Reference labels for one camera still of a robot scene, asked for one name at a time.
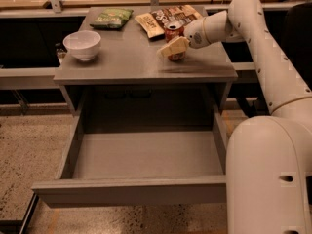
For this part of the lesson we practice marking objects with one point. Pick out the open grey top drawer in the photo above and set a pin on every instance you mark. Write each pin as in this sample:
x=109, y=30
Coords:
x=149, y=168

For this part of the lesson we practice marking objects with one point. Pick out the brown and white chip bag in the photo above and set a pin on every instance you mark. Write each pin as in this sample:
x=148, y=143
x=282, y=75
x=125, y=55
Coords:
x=154, y=22

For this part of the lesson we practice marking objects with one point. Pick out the black office chair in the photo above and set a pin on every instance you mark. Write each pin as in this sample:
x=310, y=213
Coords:
x=297, y=39

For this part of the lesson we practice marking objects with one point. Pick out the red coke can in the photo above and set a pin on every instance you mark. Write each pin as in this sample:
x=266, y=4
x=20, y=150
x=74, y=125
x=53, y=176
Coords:
x=172, y=30

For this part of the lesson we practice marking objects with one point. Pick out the grey cabinet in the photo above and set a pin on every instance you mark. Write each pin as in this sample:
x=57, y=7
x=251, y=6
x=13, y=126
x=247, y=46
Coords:
x=127, y=87

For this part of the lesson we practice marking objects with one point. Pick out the white bowl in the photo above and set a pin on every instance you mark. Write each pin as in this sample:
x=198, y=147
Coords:
x=83, y=45

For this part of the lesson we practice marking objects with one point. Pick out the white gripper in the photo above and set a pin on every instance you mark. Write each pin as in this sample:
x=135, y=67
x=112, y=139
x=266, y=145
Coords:
x=194, y=33

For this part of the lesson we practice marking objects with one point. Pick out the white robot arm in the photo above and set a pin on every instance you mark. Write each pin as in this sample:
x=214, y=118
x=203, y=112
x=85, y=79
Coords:
x=269, y=158

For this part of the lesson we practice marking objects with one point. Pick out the green chip bag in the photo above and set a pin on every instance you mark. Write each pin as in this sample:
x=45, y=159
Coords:
x=112, y=18

